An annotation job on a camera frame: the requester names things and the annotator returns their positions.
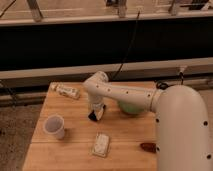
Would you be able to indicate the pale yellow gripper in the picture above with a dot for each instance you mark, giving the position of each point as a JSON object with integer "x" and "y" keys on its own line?
{"x": 98, "y": 108}

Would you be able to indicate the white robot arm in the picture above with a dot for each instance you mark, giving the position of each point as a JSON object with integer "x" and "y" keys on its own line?
{"x": 182, "y": 123}

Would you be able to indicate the green ceramic bowl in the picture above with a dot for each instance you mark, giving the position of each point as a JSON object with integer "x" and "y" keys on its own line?
{"x": 129, "y": 109}

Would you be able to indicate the white wrapped snack bar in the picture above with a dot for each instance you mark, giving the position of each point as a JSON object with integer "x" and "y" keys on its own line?
{"x": 66, "y": 90}

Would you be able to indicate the dark red chili pepper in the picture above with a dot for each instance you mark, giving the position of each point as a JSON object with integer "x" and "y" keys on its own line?
{"x": 148, "y": 147}

